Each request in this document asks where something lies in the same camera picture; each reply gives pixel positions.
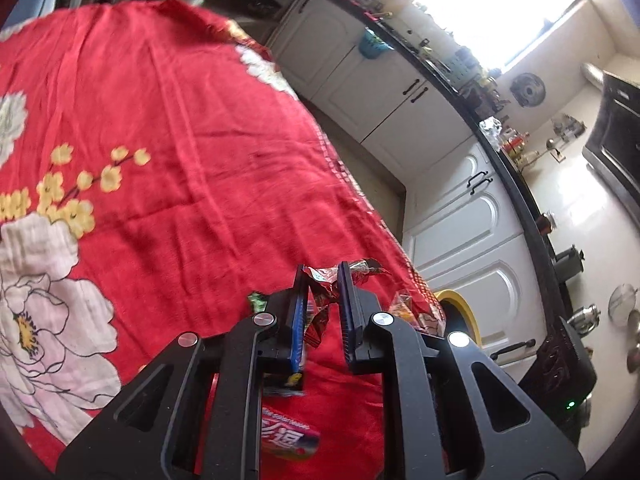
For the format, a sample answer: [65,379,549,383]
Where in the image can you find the teal hanging basket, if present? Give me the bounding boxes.
[357,27,397,59]

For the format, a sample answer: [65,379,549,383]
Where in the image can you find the red floral tablecloth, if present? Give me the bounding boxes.
[0,0,447,473]

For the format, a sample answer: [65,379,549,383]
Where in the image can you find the black kitchen countertop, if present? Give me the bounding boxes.
[307,0,576,321]

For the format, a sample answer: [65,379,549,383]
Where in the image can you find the red silver wrapper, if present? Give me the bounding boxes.
[304,257,394,352]

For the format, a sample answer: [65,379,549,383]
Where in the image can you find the kitchen window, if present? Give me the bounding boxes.
[407,0,587,70]

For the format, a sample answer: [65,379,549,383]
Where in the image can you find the white kitchen cabinets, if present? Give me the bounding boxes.
[267,0,551,361]

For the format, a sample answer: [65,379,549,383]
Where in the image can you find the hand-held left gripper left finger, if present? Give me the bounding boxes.
[55,264,312,480]

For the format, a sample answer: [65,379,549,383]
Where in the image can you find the round wall fan vent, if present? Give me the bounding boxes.
[511,72,544,109]

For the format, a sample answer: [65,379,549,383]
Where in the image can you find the yellow trash bin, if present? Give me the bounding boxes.
[432,288,482,347]

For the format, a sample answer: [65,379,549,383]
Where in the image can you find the metal strainer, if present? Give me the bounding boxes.
[607,283,640,328]

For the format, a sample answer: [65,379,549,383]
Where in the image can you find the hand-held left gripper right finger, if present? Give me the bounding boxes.
[337,261,586,480]

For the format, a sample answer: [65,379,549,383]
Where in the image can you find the steel pot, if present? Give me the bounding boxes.
[569,304,602,337]

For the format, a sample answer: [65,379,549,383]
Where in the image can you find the black range hood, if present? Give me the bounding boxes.
[581,70,640,213]

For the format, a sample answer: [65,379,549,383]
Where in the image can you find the red candy packet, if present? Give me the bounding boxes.
[259,404,322,462]

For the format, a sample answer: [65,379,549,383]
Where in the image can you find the orange clear wrapper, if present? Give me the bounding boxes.
[390,289,446,337]

